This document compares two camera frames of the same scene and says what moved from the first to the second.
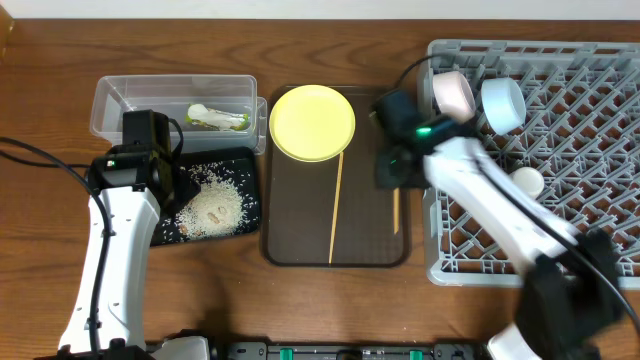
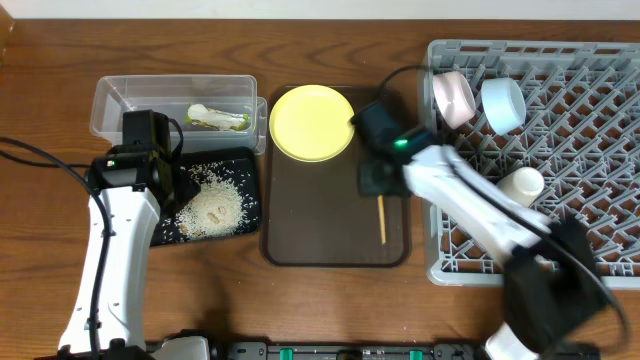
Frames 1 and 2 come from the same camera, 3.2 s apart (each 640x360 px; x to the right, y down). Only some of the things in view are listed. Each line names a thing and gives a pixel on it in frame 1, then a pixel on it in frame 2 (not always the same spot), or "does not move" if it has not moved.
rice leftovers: (221, 206) does not move
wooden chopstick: (336, 208) → (382, 219)
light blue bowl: (503, 103) does not move
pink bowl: (453, 95) does not move
